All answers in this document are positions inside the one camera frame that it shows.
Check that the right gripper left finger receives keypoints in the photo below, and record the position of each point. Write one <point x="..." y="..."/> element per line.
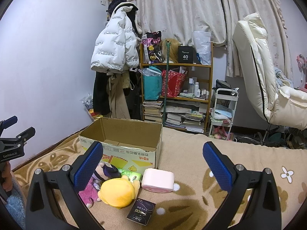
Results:
<point x="43" y="210"/>

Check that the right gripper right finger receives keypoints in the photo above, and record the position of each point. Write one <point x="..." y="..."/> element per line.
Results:
<point x="263" y="210"/>

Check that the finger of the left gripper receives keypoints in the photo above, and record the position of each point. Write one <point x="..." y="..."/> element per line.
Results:
<point x="24" y="134"/>
<point x="7" y="123"/>

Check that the pink plush toy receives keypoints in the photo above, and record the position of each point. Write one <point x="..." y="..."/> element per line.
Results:
<point x="90" y="194"/>

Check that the purple haired plush doll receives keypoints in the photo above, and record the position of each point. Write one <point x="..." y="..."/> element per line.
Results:
<point x="105" y="171"/>

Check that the yellow plush toy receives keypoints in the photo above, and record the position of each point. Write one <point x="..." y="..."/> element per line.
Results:
<point x="119" y="192"/>

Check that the green tissue pack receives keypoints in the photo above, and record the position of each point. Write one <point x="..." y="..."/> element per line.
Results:
<point x="132" y="175"/>

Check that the black Face tissue pack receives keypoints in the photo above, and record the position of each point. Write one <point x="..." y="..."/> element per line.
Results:
<point x="141" y="211"/>

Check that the person's left hand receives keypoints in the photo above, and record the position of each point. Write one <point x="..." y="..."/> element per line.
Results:
<point x="7" y="176"/>

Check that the beige patterned blanket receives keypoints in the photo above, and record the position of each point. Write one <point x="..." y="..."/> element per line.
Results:
<point x="196" y="194"/>

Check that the plastic bag of toys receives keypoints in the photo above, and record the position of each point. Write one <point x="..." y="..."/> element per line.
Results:
<point x="87" y="102"/>

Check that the black coat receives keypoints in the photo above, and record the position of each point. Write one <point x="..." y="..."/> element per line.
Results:
<point x="100" y="95"/>

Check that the beige trench coat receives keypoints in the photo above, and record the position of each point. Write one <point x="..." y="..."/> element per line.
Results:
<point x="117" y="101"/>

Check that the cream recliner chair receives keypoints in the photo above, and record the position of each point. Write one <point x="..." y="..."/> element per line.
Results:
<point x="276" y="104"/>

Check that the open cardboard box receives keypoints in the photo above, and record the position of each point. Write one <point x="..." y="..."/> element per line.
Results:
<point x="128" y="144"/>

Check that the white rolling cart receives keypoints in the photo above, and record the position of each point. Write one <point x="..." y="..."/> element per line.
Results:
<point x="223" y="112"/>

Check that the white puffer jacket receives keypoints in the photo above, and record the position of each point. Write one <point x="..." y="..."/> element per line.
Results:
<point x="115" y="48"/>

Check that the stack of books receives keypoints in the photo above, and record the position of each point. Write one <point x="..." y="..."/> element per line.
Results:
<point x="153" y="111"/>

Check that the teal bag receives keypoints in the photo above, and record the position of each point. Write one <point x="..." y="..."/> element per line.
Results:
<point x="152" y="83"/>

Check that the wooden bookshelf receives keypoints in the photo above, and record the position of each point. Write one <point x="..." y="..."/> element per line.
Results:
<point x="204" y="74"/>

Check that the colourful snack bag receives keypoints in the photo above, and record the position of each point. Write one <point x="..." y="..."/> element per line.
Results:
<point x="152" y="51"/>

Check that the pink desk fan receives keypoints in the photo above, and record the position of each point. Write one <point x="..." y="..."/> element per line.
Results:
<point x="301" y="62"/>

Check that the red patterned bag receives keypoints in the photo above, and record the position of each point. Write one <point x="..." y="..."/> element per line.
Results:
<point x="175" y="83"/>

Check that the green pole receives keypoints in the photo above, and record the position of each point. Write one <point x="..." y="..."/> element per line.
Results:
<point x="168" y="44"/>

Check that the black box marked 40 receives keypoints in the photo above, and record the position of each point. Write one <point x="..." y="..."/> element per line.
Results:
<point x="185" y="54"/>

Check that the blonde wig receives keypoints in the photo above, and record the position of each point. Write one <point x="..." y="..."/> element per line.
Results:
<point x="173" y="50"/>

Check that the clear plastic bag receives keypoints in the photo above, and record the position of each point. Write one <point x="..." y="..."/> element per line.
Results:
<point x="202" y="45"/>

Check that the floral beige curtain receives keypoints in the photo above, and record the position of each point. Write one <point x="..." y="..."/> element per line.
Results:
<point x="177" y="19"/>

